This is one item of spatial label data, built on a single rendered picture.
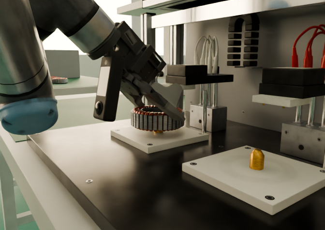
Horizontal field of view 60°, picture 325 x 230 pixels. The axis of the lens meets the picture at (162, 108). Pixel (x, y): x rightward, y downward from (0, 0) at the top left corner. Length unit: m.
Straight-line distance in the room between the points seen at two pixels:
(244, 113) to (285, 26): 0.22
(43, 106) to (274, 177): 0.32
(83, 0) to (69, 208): 0.30
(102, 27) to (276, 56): 0.39
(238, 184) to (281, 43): 0.40
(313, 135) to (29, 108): 0.42
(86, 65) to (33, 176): 4.84
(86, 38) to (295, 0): 0.33
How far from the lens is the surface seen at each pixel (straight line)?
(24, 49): 0.34
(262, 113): 0.71
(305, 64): 0.51
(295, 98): 0.43
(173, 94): 0.53
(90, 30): 0.47
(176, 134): 0.58
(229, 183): 0.37
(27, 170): 0.54
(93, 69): 5.35
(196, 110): 0.67
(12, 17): 0.31
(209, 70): 0.64
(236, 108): 0.76
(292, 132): 0.53
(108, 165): 0.46
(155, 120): 0.53
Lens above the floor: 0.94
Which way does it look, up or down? 10 degrees down
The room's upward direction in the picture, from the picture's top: straight up
